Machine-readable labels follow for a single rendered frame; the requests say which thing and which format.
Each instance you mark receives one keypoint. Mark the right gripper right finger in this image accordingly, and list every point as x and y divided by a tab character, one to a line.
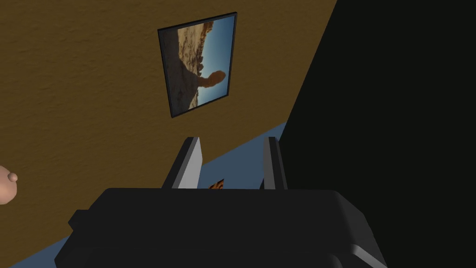
274	165

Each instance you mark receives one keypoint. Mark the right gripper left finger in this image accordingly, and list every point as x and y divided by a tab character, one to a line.
187	167

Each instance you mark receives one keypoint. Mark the framed desert landscape picture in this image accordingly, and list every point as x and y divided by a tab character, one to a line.
197	63

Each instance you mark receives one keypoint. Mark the pale pink round knob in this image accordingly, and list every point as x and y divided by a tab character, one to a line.
6	186

